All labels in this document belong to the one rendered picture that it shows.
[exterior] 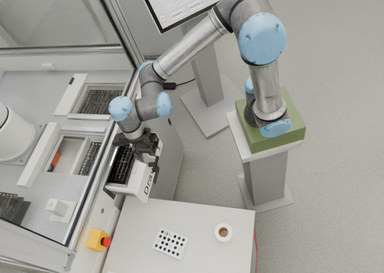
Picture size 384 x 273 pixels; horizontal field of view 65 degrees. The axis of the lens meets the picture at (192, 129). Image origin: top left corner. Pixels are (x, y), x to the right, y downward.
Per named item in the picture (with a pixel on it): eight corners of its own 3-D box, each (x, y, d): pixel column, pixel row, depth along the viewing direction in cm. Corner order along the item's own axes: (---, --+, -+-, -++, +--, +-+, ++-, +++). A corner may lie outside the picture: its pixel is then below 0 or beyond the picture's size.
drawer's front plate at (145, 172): (163, 144, 142) (156, 131, 134) (146, 203, 127) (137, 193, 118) (159, 144, 143) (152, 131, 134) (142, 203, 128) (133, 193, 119)
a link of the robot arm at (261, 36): (280, 105, 123) (268, -14, 79) (294, 136, 114) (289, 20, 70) (251, 115, 124) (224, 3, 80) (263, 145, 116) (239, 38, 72)
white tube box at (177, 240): (190, 240, 121) (187, 237, 118) (182, 261, 117) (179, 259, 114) (163, 229, 126) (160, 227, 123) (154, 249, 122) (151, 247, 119)
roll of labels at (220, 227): (216, 244, 118) (214, 241, 115) (215, 226, 122) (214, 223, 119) (234, 243, 117) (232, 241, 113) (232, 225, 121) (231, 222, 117)
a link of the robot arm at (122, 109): (133, 109, 91) (106, 116, 91) (144, 129, 100) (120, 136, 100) (131, 91, 95) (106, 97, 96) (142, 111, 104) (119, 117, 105)
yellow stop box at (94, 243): (111, 234, 121) (103, 229, 115) (104, 253, 117) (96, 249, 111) (99, 232, 122) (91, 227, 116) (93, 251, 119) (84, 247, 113)
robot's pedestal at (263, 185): (277, 164, 213) (280, 94, 151) (294, 203, 195) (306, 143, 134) (236, 175, 214) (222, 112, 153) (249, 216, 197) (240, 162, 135)
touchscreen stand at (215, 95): (255, 112, 241) (248, -4, 159) (207, 139, 237) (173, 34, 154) (224, 75, 270) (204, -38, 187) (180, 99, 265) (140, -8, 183)
